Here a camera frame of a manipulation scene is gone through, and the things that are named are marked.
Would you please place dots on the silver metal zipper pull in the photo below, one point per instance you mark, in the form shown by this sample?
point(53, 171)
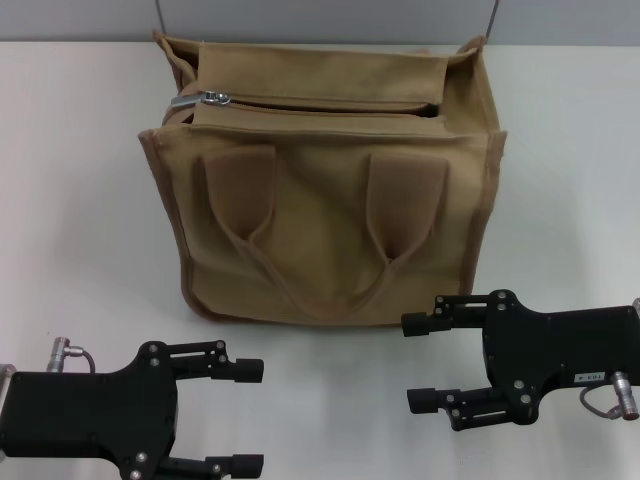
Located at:
point(197, 98)

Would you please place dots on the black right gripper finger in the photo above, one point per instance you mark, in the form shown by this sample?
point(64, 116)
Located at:
point(425, 400)
point(422, 324)

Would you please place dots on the khaki canvas food bag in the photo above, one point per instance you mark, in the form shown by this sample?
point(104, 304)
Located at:
point(325, 225)

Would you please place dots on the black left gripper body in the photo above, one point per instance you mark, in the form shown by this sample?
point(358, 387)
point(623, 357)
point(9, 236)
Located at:
point(85, 415)

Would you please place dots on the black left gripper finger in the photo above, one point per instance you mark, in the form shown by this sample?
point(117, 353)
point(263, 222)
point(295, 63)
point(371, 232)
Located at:
point(247, 467)
point(247, 371)

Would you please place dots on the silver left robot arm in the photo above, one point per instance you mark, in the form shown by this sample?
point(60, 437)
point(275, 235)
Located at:
point(4, 372)

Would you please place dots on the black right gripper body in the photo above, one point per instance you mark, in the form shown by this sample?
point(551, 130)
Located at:
point(550, 350)

